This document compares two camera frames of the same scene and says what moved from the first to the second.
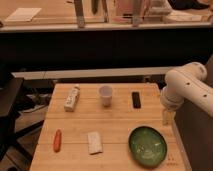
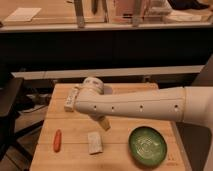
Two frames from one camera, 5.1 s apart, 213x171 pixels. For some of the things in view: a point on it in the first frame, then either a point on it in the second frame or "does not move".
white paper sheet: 23,14 does not move
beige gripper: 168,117 → 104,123
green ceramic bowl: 147,147 does not move
